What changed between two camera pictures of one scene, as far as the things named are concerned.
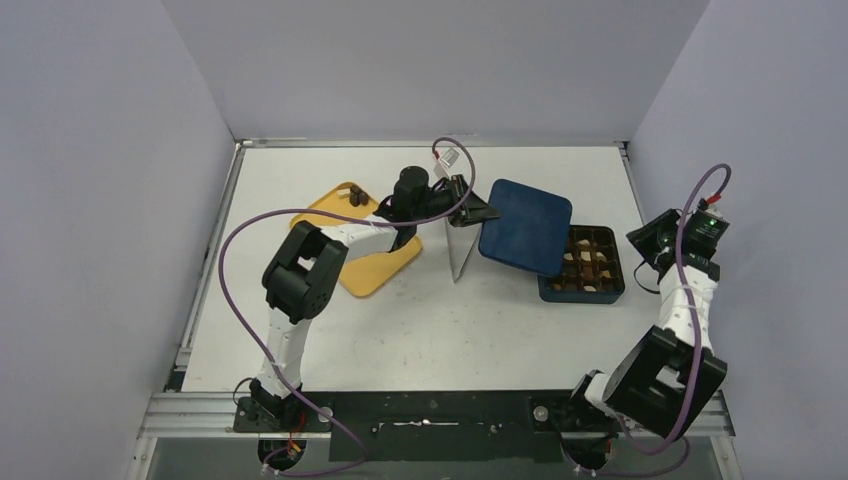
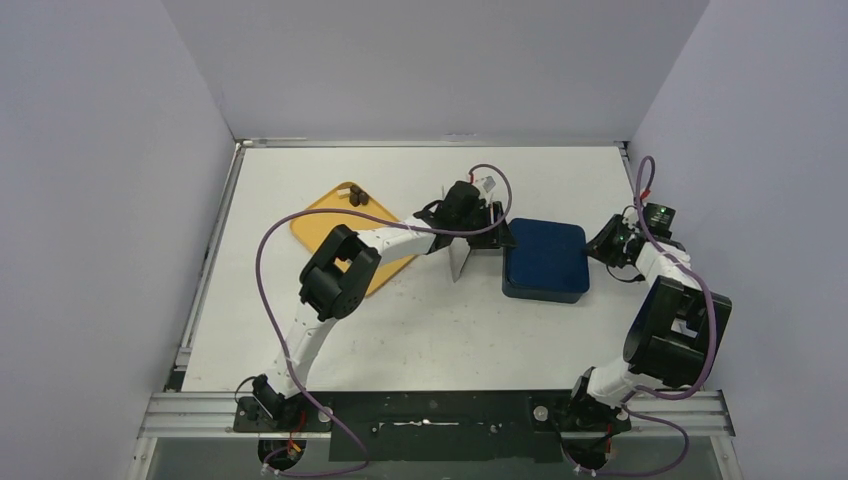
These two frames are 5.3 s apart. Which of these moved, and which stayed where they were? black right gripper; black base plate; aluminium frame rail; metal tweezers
Moved: black right gripper
Stayed: black base plate; aluminium frame rail; metal tweezers
